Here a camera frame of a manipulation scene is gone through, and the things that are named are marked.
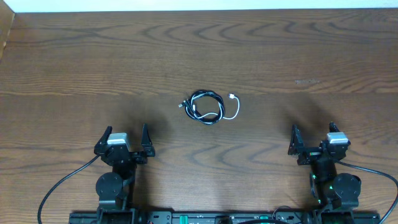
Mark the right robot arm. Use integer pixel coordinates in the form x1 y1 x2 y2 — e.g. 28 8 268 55
288 122 361 223

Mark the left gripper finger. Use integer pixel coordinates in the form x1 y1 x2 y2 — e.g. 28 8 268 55
141 123 155 157
94 126 113 154

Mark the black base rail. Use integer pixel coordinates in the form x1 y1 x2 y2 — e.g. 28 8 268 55
68 210 381 224

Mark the white usb cable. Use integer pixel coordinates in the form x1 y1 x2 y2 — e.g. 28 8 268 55
190 91 241 121

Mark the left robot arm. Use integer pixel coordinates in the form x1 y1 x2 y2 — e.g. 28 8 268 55
94 124 155 224

